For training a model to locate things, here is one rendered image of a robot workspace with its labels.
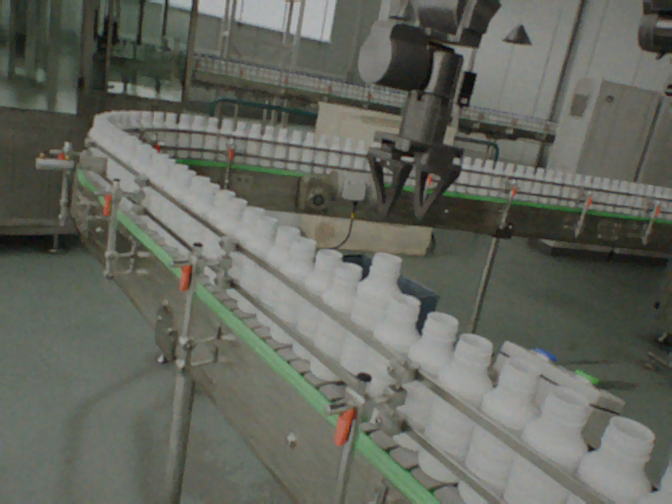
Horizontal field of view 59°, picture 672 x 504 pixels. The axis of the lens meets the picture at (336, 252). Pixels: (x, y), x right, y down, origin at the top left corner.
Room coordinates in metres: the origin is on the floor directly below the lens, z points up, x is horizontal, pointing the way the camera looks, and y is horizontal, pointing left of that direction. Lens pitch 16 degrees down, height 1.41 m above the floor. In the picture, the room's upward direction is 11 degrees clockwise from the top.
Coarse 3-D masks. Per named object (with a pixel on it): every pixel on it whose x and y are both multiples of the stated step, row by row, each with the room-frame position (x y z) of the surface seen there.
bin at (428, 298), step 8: (344, 256) 1.59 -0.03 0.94; (352, 256) 1.61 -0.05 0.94; (360, 256) 1.63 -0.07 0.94; (368, 256) 1.62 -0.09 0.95; (360, 264) 1.63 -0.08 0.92; (368, 264) 1.61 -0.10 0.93; (368, 272) 1.61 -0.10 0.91; (360, 280) 1.63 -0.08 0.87; (400, 280) 1.51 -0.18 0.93; (408, 280) 1.48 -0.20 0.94; (400, 288) 1.50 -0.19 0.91; (408, 288) 1.48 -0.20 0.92; (416, 288) 1.46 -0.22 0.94; (424, 288) 1.44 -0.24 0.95; (416, 296) 1.35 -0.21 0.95; (424, 296) 1.37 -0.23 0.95; (432, 296) 1.38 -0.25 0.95; (424, 304) 1.37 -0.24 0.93; (432, 304) 1.39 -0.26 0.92; (424, 312) 1.38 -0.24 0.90; (424, 320) 1.38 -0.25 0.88; (416, 328) 1.37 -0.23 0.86
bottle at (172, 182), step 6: (174, 168) 1.27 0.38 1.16; (180, 168) 1.27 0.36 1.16; (186, 168) 1.28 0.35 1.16; (174, 174) 1.27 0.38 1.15; (168, 180) 1.28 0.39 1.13; (174, 180) 1.27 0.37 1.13; (168, 186) 1.26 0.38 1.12; (174, 186) 1.26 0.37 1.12; (168, 192) 1.26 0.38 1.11; (162, 198) 1.27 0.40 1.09; (162, 204) 1.27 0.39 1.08; (168, 204) 1.26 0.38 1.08; (162, 210) 1.27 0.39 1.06; (162, 216) 1.27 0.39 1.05; (162, 234) 1.26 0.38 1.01
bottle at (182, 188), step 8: (184, 176) 1.22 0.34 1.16; (192, 176) 1.23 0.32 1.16; (184, 184) 1.22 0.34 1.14; (176, 192) 1.22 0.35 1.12; (184, 192) 1.22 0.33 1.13; (168, 208) 1.23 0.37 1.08; (176, 208) 1.21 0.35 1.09; (168, 216) 1.23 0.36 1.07; (176, 216) 1.21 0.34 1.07; (168, 224) 1.22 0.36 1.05; (176, 224) 1.21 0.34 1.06; (176, 232) 1.21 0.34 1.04; (168, 240) 1.22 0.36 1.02; (176, 248) 1.21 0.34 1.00
